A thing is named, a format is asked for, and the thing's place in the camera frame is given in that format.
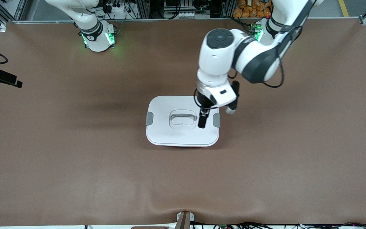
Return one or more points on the white plastic box lid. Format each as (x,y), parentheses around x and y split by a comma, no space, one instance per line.
(170,135)

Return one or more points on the brown post with metal bracket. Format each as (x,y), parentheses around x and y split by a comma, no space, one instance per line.
(184,221)

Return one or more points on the aluminium table edge rail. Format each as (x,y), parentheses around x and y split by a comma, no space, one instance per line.
(186,19)

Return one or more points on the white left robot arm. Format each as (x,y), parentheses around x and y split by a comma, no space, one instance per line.
(214,60)

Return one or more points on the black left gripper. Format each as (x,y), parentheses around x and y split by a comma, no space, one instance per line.
(205,103)

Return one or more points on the grey lid latch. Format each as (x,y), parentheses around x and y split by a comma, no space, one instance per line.
(216,120)
(149,118)

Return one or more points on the white power strip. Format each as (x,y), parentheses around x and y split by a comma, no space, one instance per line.
(119,11)

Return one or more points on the dark electronic equipment box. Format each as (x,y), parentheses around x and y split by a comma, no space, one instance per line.
(199,4)

